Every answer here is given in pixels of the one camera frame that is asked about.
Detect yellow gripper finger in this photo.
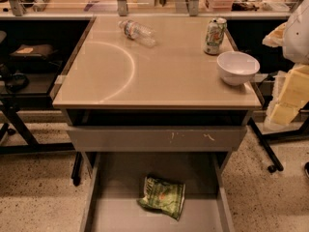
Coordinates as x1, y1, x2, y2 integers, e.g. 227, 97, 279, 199
262, 22, 286, 47
269, 65, 309, 126

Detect green jalapeno chip bag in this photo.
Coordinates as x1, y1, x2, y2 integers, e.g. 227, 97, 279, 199
137, 176, 185, 220

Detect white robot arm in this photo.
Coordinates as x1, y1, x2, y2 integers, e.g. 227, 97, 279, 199
262, 0, 309, 126

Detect grey drawer cabinet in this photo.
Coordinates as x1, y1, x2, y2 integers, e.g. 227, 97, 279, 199
52, 14, 263, 232

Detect open grey middle drawer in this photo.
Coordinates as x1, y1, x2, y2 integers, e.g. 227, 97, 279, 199
79, 153, 236, 232

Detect black bag on shelf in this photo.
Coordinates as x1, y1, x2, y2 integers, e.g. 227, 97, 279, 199
10, 44, 57, 61

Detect white bowl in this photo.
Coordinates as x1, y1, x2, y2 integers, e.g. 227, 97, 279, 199
216, 51, 260, 86

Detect green white soda can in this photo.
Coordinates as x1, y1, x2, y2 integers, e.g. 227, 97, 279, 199
204, 17, 227, 55

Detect black table leg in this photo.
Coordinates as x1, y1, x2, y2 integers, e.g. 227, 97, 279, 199
248, 118, 284, 173

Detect black shoe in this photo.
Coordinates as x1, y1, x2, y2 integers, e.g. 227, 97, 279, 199
304, 161, 309, 178

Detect clear plastic water bottle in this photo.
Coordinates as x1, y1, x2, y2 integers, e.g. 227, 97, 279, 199
118, 19, 156, 47

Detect black headphones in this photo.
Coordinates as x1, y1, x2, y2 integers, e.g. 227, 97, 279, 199
5, 73, 29, 93

